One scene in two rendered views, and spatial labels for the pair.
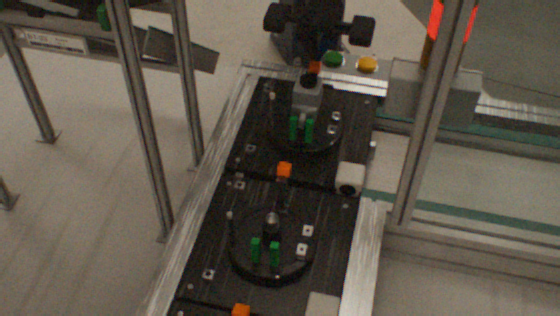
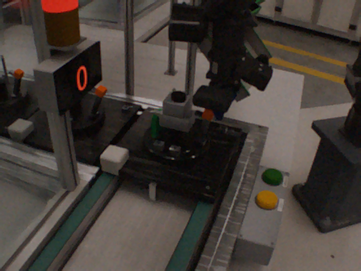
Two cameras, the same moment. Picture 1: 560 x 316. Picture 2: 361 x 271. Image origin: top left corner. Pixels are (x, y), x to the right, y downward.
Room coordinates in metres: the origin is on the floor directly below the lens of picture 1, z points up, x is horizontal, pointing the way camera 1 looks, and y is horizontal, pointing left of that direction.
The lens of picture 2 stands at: (0.83, -0.67, 1.45)
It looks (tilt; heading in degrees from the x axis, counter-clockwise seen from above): 36 degrees down; 95
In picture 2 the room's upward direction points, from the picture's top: 3 degrees clockwise
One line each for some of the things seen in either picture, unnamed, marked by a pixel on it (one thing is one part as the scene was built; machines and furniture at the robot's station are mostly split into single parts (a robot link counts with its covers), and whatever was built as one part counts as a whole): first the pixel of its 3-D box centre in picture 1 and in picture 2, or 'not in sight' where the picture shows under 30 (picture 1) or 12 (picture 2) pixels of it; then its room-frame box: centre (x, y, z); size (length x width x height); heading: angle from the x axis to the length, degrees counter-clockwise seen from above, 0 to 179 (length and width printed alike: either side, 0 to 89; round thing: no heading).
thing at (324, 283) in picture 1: (272, 229); (74, 103); (0.52, 0.01, 1.01); 0.24 x 0.24 x 0.13; 77
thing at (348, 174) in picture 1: (349, 179); (114, 160); (0.65, -0.12, 0.97); 0.05 x 0.05 x 0.04; 77
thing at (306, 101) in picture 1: (306, 97); (173, 108); (0.76, -0.04, 1.06); 0.08 x 0.04 x 0.07; 168
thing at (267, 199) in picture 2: (367, 65); (266, 200); (0.96, -0.18, 0.96); 0.04 x 0.04 x 0.02
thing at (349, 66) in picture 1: (365, 77); (263, 211); (0.96, -0.18, 0.93); 0.21 x 0.07 x 0.06; 77
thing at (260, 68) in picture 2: not in sight; (254, 69); (0.90, -0.07, 1.18); 0.07 x 0.07 x 0.06; 79
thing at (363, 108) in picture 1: (305, 133); (176, 148); (0.77, -0.05, 0.96); 0.24 x 0.24 x 0.02; 77
